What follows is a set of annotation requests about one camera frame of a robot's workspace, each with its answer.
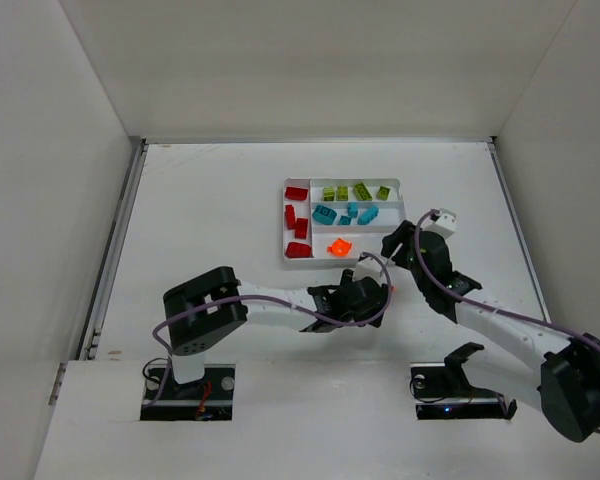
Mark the teal stepped lego brick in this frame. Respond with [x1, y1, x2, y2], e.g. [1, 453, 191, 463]
[357, 205, 379, 225]

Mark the green lego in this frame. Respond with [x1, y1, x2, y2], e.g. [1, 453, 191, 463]
[376, 186, 391, 201]

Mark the teal square lego brick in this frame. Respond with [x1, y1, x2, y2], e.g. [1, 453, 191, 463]
[347, 202, 358, 218]

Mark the green square lego brick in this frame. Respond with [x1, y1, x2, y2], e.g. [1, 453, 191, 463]
[335, 185, 349, 202]

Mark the red flower lego brick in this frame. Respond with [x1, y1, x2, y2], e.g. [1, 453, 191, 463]
[285, 242, 312, 259]

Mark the red arch lego brick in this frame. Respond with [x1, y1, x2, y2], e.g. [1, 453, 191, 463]
[294, 218, 309, 240]

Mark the teal rounded lego brick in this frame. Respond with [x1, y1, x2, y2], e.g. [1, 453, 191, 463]
[312, 204, 338, 226]

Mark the small green lego brick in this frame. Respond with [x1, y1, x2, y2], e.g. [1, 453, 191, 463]
[322, 186, 335, 202]

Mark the red slope lego brick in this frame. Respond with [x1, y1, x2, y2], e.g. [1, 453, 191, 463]
[285, 205, 298, 231]

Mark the red wedge lego brick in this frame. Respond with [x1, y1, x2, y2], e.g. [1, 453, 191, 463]
[284, 186, 309, 202]

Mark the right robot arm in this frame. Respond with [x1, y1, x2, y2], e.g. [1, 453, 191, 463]
[381, 209, 600, 443]

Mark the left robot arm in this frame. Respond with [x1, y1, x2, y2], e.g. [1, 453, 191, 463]
[152, 266, 393, 385]

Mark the white compartment tray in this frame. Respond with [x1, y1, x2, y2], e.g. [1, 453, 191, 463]
[281, 177, 406, 269]

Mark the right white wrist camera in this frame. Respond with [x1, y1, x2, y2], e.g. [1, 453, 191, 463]
[425, 209, 457, 240]

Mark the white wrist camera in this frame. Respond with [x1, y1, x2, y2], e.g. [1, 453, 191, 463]
[352, 256, 385, 283]
[425, 209, 457, 240]

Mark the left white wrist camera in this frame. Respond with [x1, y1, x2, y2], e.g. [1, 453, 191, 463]
[352, 256, 385, 283]

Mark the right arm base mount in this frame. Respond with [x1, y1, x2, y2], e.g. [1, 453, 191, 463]
[408, 342, 518, 421]

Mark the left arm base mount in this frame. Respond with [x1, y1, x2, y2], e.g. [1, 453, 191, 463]
[140, 357, 236, 422]

